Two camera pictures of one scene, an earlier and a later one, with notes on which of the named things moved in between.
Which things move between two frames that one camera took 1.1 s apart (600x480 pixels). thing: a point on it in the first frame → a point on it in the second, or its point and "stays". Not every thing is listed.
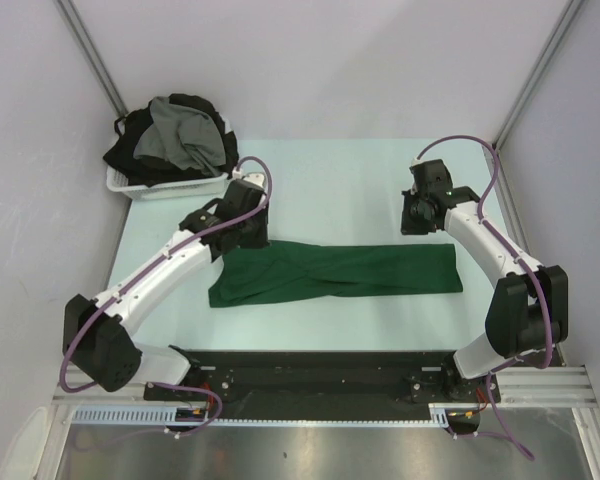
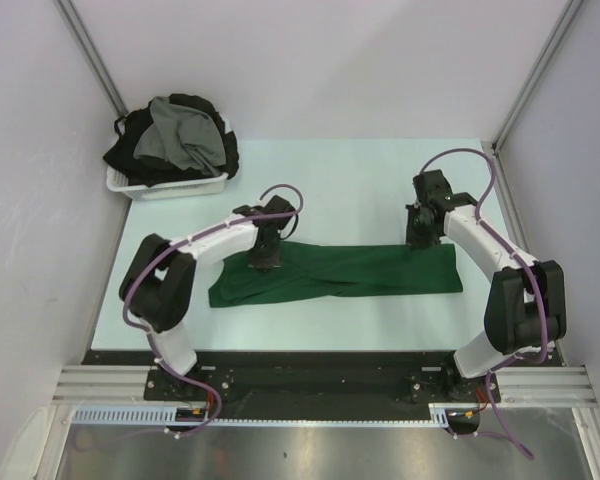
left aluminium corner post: [85, 41] stays
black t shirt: [131, 126] stays
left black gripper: [261, 240] → [270, 262]
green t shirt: [290, 270] stays
